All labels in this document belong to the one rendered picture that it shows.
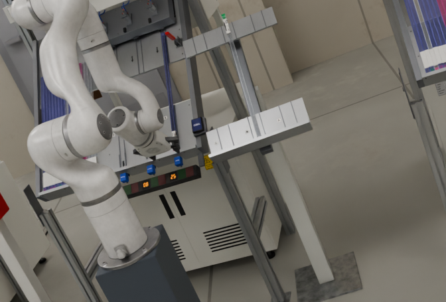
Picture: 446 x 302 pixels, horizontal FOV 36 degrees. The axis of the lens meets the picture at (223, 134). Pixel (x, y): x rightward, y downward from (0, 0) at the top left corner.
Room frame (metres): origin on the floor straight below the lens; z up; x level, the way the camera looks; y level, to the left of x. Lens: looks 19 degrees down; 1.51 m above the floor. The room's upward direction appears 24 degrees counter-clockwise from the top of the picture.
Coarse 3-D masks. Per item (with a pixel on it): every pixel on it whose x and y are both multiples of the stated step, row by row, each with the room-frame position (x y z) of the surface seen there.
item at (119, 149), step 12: (168, 108) 2.44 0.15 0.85; (180, 108) 2.42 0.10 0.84; (168, 120) 2.41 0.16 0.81; (180, 120) 2.38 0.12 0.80; (168, 132) 2.38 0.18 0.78; (180, 132) 2.35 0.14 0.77; (120, 144) 2.45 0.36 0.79; (180, 144) 2.33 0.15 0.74; (192, 144) 2.30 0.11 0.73; (108, 156) 2.45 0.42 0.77; (120, 156) 2.42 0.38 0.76; (132, 156) 2.40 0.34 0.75; (156, 156) 2.34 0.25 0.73
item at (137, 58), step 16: (176, 0) 2.73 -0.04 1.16; (176, 16) 2.68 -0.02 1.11; (160, 32) 2.67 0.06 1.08; (176, 32) 2.63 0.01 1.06; (112, 48) 2.74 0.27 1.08; (128, 48) 2.70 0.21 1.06; (144, 48) 2.66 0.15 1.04; (160, 48) 2.62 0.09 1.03; (176, 48) 2.59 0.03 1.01; (128, 64) 2.66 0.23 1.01; (144, 64) 2.62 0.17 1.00; (160, 64) 2.58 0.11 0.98
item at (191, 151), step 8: (176, 152) 2.29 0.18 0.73; (184, 152) 2.28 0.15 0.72; (192, 152) 2.29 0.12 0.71; (200, 152) 2.30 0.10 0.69; (144, 160) 2.33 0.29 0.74; (152, 160) 2.32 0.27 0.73; (160, 160) 2.32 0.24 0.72; (168, 160) 2.32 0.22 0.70; (120, 168) 2.36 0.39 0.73; (128, 168) 2.35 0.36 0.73; (136, 168) 2.35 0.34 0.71; (144, 168) 2.36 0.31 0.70; (40, 192) 2.48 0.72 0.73; (48, 192) 2.46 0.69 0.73; (56, 192) 2.47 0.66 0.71; (64, 192) 2.47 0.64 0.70; (72, 192) 2.48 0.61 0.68
